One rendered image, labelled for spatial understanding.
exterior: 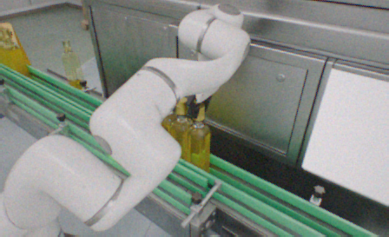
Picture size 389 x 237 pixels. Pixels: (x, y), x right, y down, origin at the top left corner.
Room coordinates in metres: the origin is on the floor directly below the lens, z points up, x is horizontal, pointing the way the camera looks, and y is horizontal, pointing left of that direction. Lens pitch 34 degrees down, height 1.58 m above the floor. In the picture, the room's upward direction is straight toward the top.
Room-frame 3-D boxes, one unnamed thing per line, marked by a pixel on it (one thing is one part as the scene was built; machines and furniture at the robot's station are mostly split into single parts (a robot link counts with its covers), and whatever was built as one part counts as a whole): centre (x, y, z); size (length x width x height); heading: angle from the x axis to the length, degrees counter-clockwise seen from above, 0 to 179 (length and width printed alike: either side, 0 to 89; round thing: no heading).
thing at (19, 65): (1.31, 0.88, 1.02); 0.06 x 0.06 x 0.28; 53
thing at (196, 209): (0.49, -0.02, 0.95); 0.17 x 0.03 x 0.12; 143
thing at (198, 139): (0.65, -0.02, 0.99); 0.06 x 0.06 x 0.21; 53
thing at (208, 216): (0.50, -0.03, 0.85); 0.09 x 0.04 x 0.07; 143
